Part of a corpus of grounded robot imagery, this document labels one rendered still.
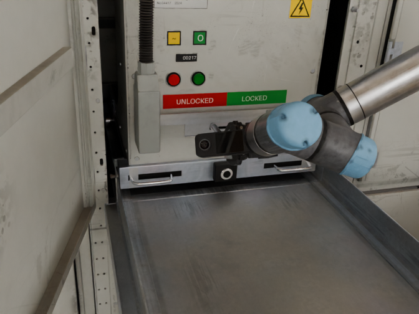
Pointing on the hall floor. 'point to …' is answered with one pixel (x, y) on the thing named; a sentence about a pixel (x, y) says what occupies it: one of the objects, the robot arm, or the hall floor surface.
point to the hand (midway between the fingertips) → (222, 147)
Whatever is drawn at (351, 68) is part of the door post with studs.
